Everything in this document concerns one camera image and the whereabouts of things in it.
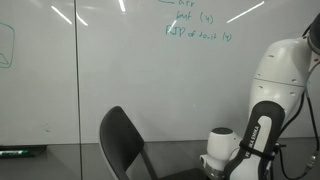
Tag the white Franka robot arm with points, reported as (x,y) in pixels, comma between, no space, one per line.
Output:
(280,100)

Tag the wide whiteboard panel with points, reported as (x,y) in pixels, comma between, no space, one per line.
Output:
(166,83)

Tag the black mesh chair backrest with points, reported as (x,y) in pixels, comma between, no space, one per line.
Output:
(120,143)

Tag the black mesh office chair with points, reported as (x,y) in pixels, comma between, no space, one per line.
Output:
(149,165)

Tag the black chair seat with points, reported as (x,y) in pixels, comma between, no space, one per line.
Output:
(183,175)

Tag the narrow whiteboard panel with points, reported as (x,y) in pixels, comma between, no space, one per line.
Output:
(36,83)

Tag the green whiteboard marker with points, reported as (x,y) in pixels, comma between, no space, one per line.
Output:
(15,153)

